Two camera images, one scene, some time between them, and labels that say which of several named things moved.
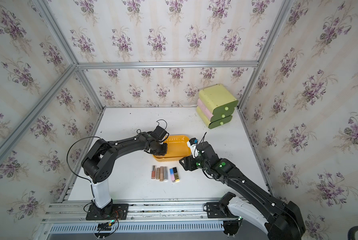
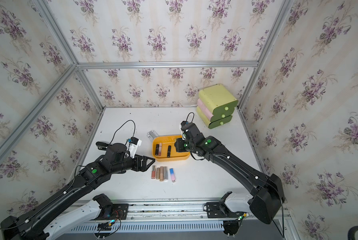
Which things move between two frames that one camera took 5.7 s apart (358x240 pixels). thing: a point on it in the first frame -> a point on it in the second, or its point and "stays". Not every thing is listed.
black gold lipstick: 176,174 -> 180,147
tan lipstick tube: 161,174 stays
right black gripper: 186,160 -> 176,143
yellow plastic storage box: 177,148 stays
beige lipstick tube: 158,173 stays
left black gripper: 164,152 -> 136,161
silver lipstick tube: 165,176 stays
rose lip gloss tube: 153,172 stays
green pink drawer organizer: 215,105 stays
